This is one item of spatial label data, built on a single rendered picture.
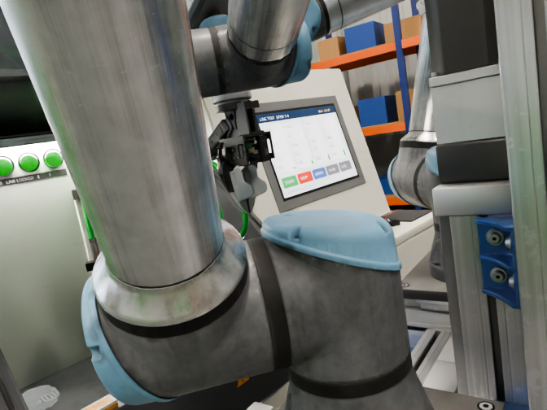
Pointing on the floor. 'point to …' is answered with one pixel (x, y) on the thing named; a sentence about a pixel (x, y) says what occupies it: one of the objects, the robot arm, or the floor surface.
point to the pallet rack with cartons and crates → (387, 110)
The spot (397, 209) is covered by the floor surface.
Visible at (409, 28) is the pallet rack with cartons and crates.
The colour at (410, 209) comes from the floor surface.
